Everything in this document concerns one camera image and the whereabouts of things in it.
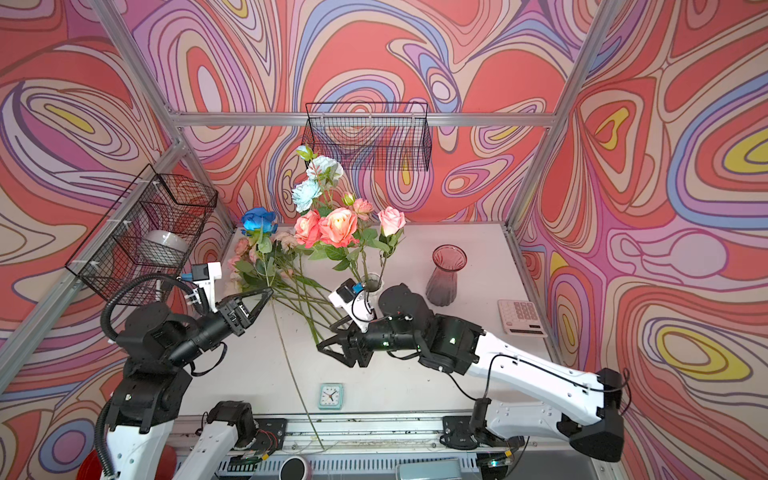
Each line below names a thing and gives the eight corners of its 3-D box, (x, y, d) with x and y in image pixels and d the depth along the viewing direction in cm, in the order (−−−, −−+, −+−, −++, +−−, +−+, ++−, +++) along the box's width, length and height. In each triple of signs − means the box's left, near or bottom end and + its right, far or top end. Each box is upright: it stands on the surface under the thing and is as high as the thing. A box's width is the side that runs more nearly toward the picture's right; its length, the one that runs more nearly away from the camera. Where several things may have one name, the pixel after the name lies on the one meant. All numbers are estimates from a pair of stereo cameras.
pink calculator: (506, 336, 92) (509, 332, 90) (497, 304, 100) (500, 299, 97) (541, 336, 92) (546, 332, 90) (530, 304, 100) (534, 299, 97)
